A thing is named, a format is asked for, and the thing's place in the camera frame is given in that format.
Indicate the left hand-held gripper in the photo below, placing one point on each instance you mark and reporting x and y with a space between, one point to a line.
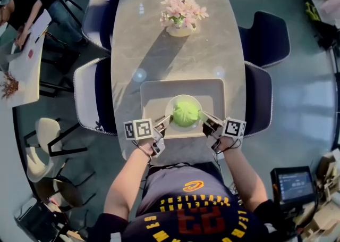
138 129

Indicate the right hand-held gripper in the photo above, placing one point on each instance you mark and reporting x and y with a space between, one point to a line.
234 128

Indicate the green leafy vegetable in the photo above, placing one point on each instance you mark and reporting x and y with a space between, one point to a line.
185 113

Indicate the person's right forearm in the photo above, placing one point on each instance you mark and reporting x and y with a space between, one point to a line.
244 177

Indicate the person's left forearm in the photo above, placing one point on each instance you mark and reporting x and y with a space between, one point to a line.
125 182

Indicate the beige rectangular tray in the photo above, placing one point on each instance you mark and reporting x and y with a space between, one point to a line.
159 92

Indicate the dark blue dining chair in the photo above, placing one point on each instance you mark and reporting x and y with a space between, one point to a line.
268 38
98 20
259 97
87 94

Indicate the person's dark printed shirt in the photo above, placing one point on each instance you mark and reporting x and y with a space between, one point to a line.
191 209

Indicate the cream round vase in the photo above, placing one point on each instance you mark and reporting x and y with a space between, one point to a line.
179 32

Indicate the black screen monitor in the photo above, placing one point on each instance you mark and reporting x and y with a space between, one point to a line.
296 186

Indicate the pink flower bouquet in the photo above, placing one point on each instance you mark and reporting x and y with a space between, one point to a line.
180 9

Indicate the dark round stool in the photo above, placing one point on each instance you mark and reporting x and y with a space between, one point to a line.
66 193

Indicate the cardboard box pile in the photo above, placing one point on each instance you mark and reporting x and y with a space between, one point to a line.
324 209

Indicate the white side desk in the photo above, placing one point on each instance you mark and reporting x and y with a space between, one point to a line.
25 76

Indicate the small red object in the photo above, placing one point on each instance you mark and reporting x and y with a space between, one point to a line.
30 53

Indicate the white paper sheet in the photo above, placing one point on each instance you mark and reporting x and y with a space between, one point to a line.
40 26

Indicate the dried brown plant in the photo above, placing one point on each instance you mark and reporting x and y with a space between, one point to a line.
9 85

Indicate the black equipment box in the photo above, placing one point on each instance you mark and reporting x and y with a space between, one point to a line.
37 222

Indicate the beige chair with black frame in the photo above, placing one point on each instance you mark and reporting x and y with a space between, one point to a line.
45 134

